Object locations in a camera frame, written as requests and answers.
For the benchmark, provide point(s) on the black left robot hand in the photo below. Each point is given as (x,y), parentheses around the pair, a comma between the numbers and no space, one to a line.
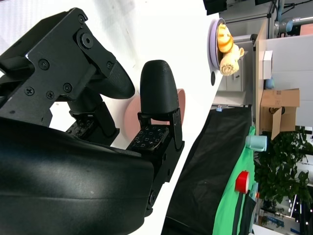
(215,5)

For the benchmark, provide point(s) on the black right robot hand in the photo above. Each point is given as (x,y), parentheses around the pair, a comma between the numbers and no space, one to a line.
(61,183)

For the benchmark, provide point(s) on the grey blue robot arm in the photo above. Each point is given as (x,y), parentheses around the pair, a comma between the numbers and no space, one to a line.
(293,23)

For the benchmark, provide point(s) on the orange striped croissant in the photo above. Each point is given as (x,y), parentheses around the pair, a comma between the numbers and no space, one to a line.
(225,39)

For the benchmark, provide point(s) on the lavender plate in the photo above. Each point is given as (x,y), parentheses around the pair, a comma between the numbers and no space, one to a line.
(211,46)

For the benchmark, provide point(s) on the beige rolled bread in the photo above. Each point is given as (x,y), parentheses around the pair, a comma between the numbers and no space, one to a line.
(230,64)

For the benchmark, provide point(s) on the small white box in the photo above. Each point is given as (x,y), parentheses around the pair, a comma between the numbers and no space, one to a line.
(267,64)

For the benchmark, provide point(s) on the white drawer cabinet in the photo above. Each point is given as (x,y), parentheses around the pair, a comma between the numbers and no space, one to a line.
(232,83)

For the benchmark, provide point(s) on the light wooden desk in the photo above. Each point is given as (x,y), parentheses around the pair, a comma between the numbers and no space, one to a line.
(259,73)

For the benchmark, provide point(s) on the small blue cup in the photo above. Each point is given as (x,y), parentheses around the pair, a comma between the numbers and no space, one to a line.
(269,83)

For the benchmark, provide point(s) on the blue binder clip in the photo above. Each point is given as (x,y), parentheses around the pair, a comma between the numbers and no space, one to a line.
(219,108)

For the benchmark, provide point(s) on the brown cardboard box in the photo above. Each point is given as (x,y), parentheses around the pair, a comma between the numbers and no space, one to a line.
(278,105)

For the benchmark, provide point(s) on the light blue mug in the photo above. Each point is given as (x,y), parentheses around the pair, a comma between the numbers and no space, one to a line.
(256,143)

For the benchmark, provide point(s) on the black backdrop cloth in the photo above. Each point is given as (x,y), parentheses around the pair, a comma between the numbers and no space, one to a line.
(207,159)

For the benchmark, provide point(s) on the green cloth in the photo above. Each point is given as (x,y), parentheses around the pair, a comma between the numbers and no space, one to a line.
(227,208)

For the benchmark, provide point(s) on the green leafy plant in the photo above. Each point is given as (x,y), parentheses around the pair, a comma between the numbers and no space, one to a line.
(281,171)

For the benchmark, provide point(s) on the red tape roll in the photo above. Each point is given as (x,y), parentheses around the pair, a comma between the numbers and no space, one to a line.
(242,182)

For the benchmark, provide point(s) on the teal container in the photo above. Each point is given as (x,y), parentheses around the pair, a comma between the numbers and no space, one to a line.
(254,189)

